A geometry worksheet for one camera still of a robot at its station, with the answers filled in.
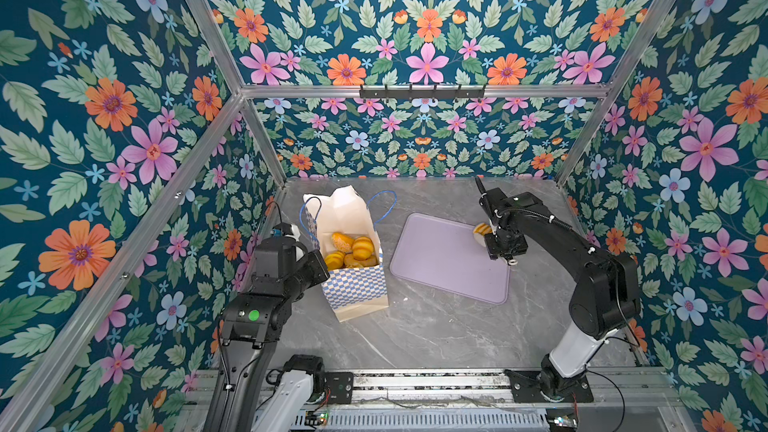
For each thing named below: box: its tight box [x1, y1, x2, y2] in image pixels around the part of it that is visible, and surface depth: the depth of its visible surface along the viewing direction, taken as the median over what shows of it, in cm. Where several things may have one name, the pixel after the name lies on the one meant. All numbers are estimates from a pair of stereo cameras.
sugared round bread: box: [331, 231, 354, 253], surface depth 95 cm
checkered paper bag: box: [303, 185, 389, 322], surface depth 80 cm
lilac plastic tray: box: [389, 212, 511, 304], surface depth 100 cm
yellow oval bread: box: [324, 250, 345, 271], surface depth 91 cm
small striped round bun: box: [352, 236, 374, 261], surface depth 93 cm
